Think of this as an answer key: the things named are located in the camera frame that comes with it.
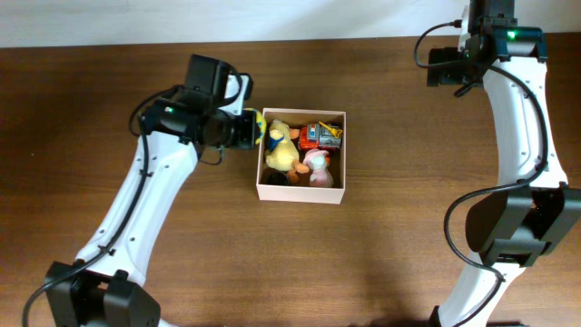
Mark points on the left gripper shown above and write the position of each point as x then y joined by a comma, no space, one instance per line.
244,138

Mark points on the yellow letter ball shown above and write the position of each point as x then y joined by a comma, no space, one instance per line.
260,123

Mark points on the yellow plush duck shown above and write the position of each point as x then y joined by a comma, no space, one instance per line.
282,154

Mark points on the black round cap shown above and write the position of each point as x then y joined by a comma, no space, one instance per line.
278,179

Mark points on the red grey toy truck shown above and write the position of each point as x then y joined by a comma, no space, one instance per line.
320,136

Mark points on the pink hat duck figurine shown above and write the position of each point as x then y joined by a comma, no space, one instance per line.
317,161

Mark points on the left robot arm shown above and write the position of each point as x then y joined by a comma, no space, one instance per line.
104,284

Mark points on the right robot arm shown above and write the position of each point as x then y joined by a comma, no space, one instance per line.
532,207

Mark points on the pink open cardboard box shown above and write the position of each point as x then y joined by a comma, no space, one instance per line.
302,192

